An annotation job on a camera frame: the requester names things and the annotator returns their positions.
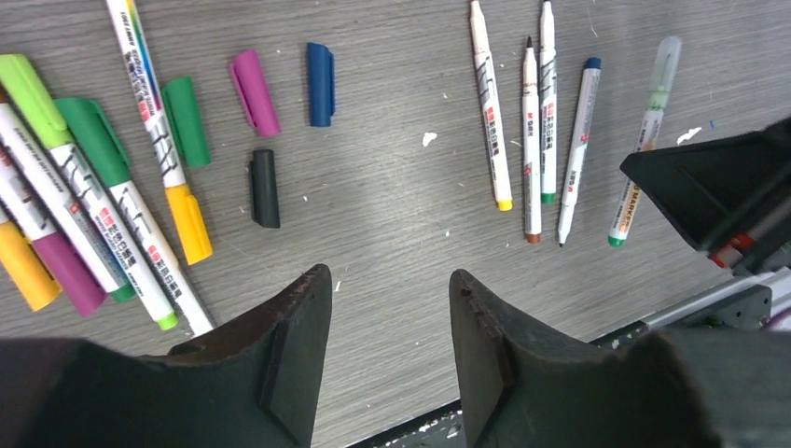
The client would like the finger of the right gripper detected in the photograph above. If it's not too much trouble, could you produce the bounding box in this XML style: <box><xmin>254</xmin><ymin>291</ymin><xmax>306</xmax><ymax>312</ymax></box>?
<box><xmin>620</xmin><ymin>119</ymin><xmax>790</xmax><ymax>273</ymax></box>

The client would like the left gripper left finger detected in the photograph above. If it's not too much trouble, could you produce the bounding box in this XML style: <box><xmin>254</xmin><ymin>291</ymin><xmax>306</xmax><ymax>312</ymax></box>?
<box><xmin>1</xmin><ymin>264</ymin><xmax>332</xmax><ymax>447</ymax></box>

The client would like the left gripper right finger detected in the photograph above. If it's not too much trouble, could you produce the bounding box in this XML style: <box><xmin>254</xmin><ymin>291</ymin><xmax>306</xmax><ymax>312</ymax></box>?
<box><xmin>449</xmin><ymin>270</ymin><xmax>790</xmax><ymax>447</ymax></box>

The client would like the clear capped green pen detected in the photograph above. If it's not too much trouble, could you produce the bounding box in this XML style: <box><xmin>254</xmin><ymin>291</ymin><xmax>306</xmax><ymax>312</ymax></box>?
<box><xmin>608</xmin><ymin>35</ymin><xmax>682</xmax><ymax>247</ymax></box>

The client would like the black pen cap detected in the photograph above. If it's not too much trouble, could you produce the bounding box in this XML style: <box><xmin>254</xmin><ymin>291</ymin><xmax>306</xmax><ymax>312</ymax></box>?
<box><xmin>248</xmin><ymin>149</ymin><xmax>281</xmax><ymax>229</ymax></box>

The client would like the black capped blue marker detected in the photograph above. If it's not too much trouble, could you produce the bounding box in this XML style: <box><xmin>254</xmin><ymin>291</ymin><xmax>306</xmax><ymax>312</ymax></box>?
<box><xmin>557</xmin><ymin>57</ymin><xmax>602</xmax><ymax>247</ymax></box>

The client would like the yellow capped marker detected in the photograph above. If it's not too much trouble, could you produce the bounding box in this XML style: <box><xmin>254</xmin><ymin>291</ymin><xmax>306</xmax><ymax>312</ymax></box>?
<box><xmin>1</xmin><ymin>207</ymin><xmax>62</xmax><ymax>312</ymax></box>
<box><xmin>105</xmin><ymin>0</ymin><xmax>213</xmax><ymax>265</ymax></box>

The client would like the green capped marker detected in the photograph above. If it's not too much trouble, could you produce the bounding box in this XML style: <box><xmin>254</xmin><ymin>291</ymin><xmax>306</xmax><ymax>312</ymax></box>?
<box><xmin>539</xmin><ymin>0</ymin><xmax>557</xmax><ymax>203</ymax></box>
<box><xmin>55</xmin><ymin>97</ymin><xmax>215</xmax><ymax>336</ymax></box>

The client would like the purple capped marker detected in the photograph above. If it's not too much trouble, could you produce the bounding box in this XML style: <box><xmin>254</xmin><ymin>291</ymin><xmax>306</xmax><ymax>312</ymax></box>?
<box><xmin>521</xmin><ymin>36</ymin><xmax>542</xmax><ymax>245</ymax></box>
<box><xmin>0</xmin><ymin>86</ymin><xmax>137</xmax><ymax>305</ymax></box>

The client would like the green pen cap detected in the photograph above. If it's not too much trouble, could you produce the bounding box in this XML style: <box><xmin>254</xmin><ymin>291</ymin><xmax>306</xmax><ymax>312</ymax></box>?
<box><xmin>162</xmin><ymin>77</ymin><xmax>212</xmax><ymax>167</ymax></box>

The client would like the purple pen cap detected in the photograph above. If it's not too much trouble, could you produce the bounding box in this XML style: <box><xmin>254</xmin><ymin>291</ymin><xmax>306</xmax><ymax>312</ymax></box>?
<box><xmin>229</xmin><ymin>49</ymin><xmax>282</xmax><ymax>137</ymax></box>

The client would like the blue pen cap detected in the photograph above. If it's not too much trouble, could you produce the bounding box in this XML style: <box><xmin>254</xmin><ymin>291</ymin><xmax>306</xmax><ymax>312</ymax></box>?
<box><xmin>307</xmin><ymin>42</ymin><xmax>336</xmax><ymax>127</ymax></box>

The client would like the brown capped marker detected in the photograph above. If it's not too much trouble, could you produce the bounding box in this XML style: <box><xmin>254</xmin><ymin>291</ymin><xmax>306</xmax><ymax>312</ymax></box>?
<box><xmin>1</xmin><ymin>147</ymin><xmax>106</xmax><ymax>316</ymax></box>

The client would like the lime capped marker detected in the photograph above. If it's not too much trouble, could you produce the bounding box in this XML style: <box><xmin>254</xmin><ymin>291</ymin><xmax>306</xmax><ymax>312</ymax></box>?
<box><xmin>1</xmin><ymin>54</ymin><xmax>142</xmax><ymax>300</ymax></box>

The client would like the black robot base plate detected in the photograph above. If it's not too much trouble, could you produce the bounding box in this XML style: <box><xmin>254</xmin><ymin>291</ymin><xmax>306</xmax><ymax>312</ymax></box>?
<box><xmin>345</xmin><ymin>265</ymin><xmax>791</xmax><ymax>448</ymax></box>

